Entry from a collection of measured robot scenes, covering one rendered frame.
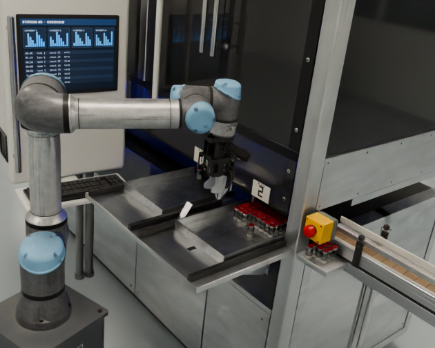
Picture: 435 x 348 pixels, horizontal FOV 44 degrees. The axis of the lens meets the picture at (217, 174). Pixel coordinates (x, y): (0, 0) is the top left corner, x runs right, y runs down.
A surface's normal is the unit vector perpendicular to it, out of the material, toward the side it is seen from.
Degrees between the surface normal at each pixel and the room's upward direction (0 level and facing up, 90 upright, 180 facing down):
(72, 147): 90
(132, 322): 0
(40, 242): 7
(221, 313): 90
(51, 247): 7
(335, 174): 90
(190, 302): 90
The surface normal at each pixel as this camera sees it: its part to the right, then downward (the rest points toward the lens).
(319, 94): -0.77, 0.18
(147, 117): 0.20, 0.33
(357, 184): 0.63, 0.37
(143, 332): 0.10, -0.91
